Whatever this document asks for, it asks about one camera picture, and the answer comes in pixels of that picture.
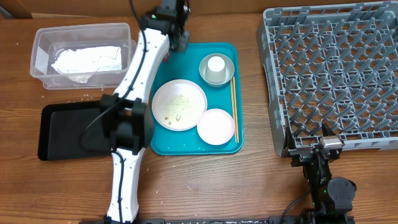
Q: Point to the white paper cup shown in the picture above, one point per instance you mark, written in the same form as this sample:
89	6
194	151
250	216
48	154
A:
215	70

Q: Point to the grey dishwasher rack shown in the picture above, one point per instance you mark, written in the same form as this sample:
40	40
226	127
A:
334	65

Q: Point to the wooden chopstick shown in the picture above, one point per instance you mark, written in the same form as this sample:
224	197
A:
232	107
235	112

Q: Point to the grey-white bowl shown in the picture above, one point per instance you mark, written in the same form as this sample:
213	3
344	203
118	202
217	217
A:
229	69

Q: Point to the white napkin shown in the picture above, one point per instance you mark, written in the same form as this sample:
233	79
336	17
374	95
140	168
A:
88	60

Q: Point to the wooden chopstick right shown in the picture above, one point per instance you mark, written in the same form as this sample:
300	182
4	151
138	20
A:
235	112

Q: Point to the teal plastic tray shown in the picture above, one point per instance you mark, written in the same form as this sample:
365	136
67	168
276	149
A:
186	66

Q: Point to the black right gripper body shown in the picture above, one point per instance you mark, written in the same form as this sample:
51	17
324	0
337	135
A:
301	158

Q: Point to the clear plastic waste bin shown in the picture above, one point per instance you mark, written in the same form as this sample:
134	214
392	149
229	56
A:
50	42

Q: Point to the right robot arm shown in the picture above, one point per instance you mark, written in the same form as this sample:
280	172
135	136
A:
332	197

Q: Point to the wooden chopstick left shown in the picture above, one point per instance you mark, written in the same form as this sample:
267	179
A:
232	107

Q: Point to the black tray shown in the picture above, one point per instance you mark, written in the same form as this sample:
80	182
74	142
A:
61	127

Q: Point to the small pink bowl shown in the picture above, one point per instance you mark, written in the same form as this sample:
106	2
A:
216	127

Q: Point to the red snack wrapper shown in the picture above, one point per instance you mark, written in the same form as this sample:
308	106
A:
166	57

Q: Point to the large white plate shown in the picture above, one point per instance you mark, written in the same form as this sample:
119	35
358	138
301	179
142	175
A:
178	105

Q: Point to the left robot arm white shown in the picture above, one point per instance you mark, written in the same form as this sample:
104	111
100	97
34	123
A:
126	114

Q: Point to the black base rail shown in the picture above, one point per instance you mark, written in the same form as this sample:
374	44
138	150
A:
270	220

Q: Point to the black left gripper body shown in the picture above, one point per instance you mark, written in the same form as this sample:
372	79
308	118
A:
179	42

